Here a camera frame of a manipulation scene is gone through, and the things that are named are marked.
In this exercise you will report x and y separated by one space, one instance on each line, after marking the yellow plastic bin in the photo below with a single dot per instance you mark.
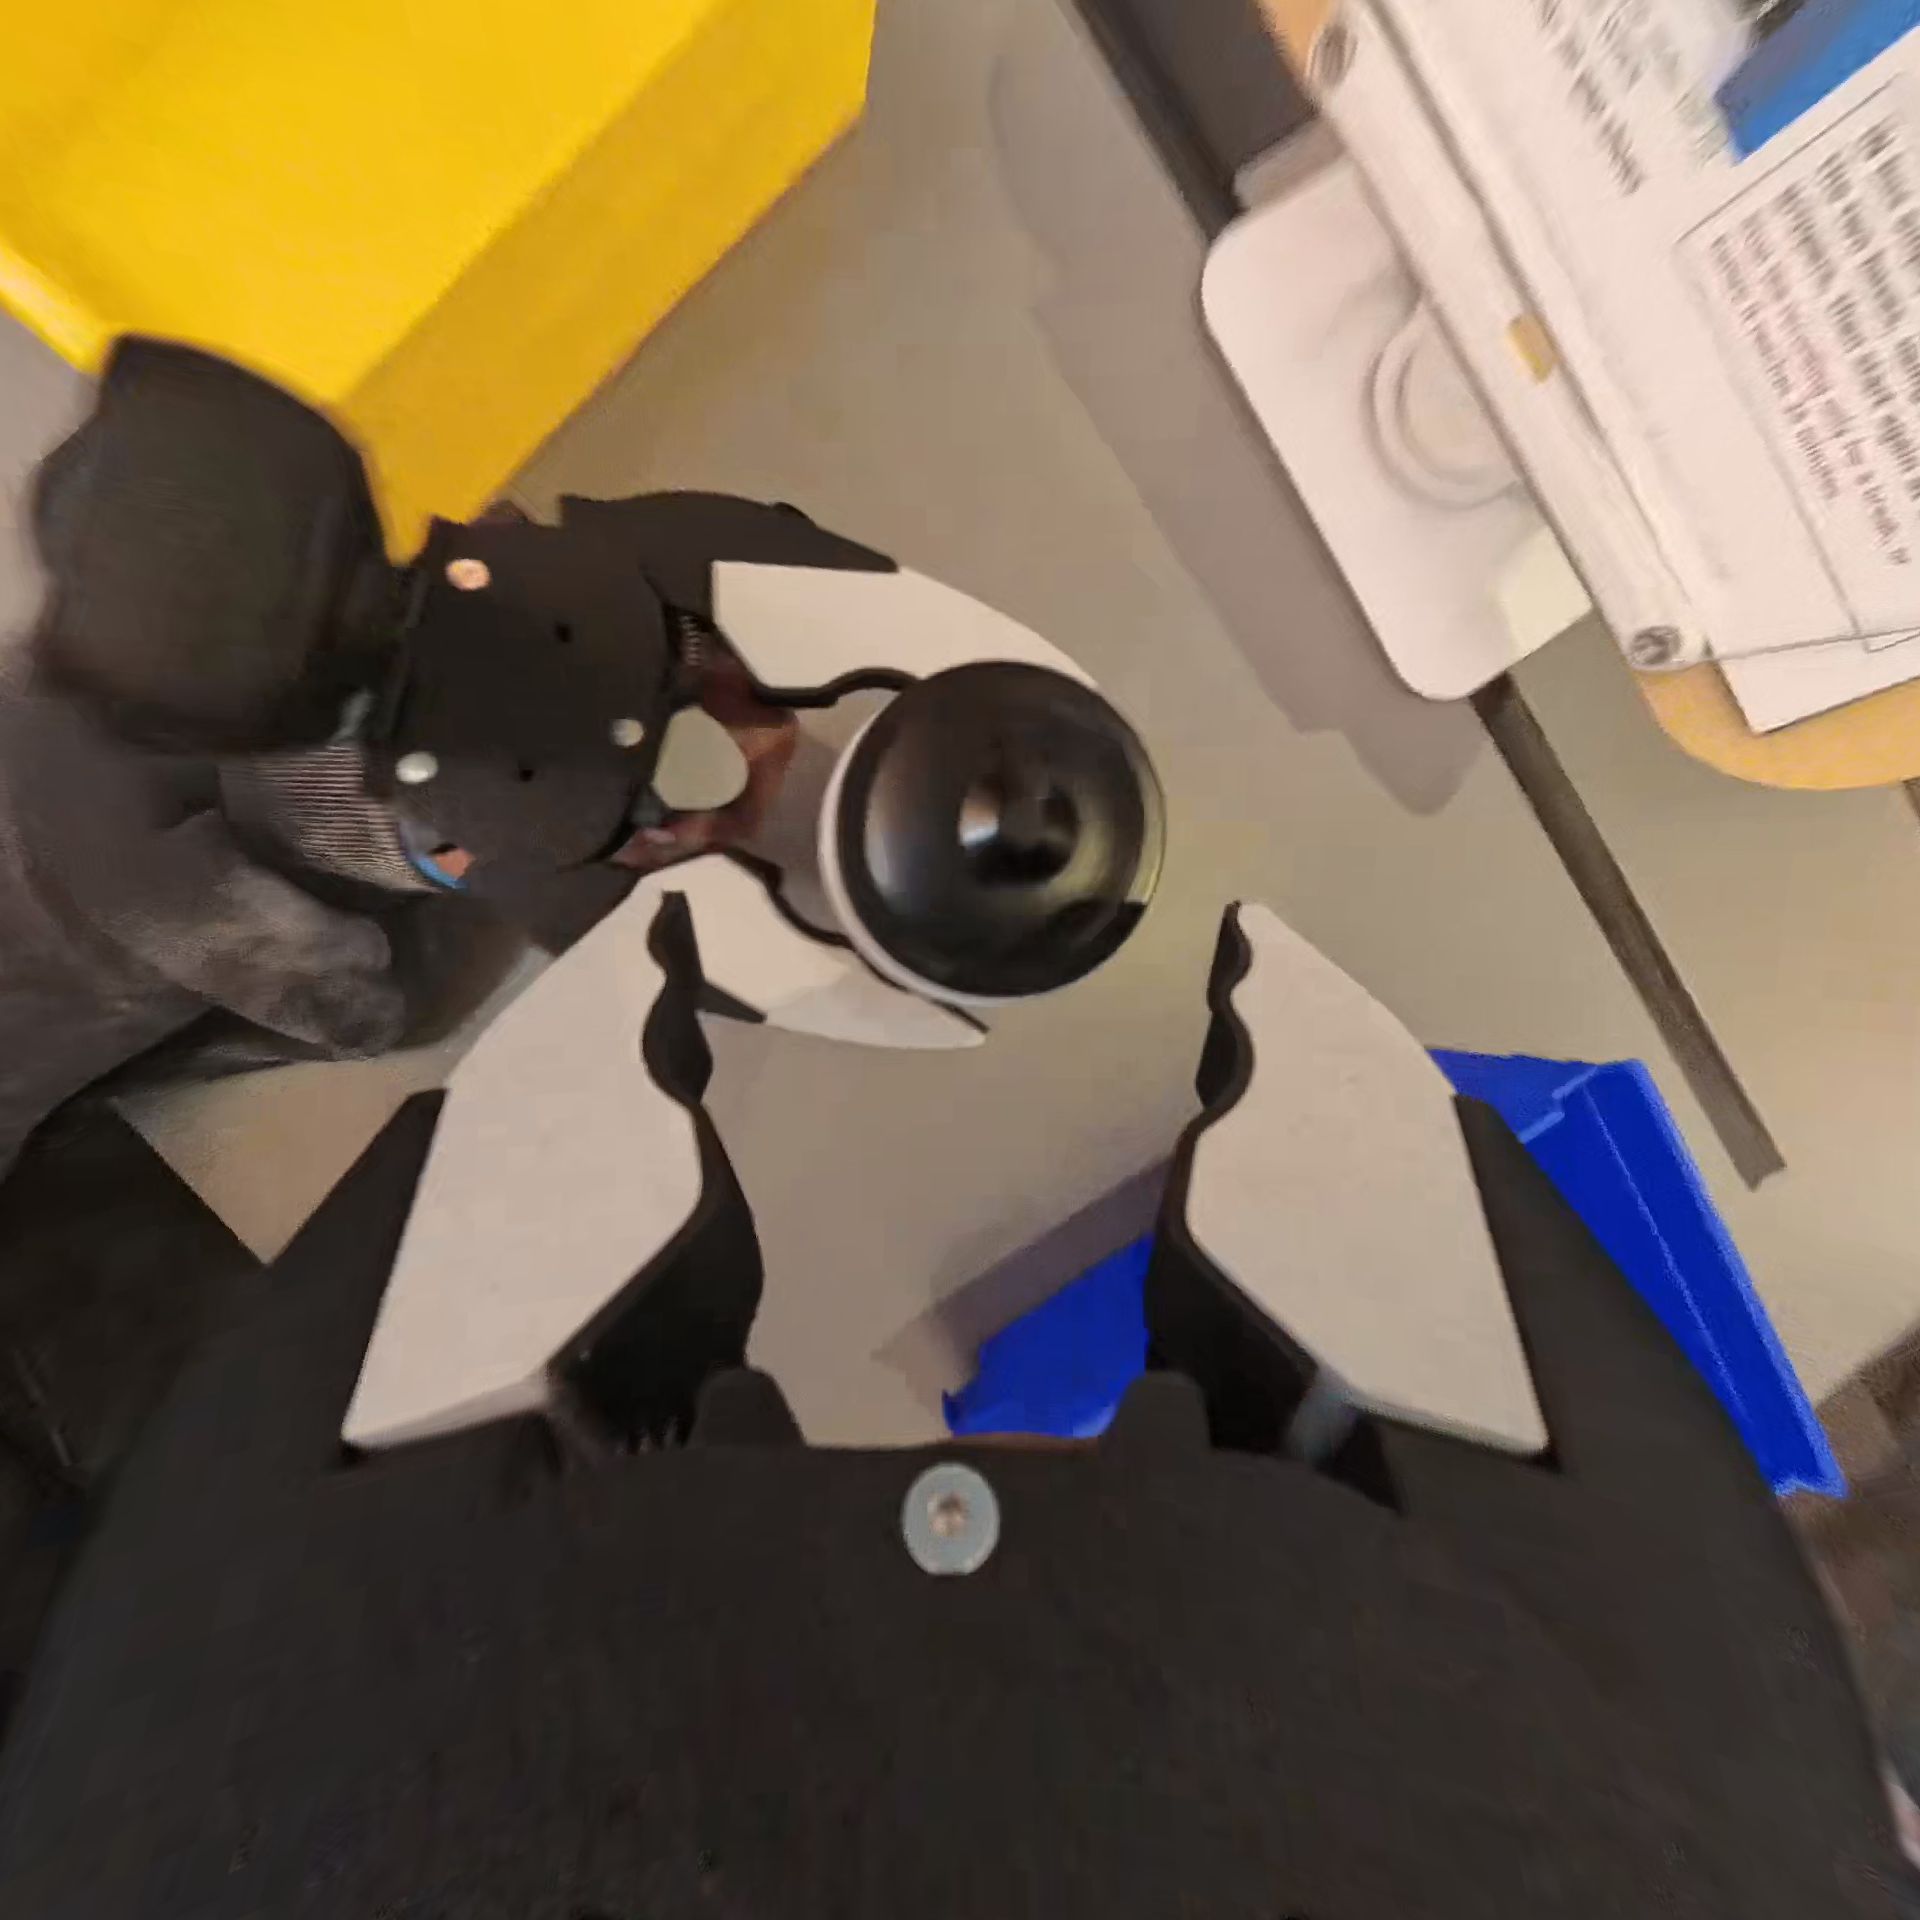
375 194

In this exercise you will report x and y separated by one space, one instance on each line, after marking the black bottle lid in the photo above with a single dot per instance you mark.
1004 824

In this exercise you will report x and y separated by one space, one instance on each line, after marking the blue plastic bin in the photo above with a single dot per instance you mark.
1621 1200

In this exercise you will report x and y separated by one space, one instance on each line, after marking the white plastic bottle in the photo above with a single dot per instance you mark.
818 855

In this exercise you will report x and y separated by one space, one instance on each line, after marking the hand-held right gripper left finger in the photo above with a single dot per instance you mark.
541 1200

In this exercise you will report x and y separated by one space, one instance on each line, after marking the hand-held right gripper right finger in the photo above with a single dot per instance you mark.
1350 1200

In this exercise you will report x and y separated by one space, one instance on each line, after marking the printed instruction sheet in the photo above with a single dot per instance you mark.
1724 374

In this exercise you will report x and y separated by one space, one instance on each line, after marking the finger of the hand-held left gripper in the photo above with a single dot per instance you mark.
871 622
810 990

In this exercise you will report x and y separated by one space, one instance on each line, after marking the person's left hand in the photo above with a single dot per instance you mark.
772 751

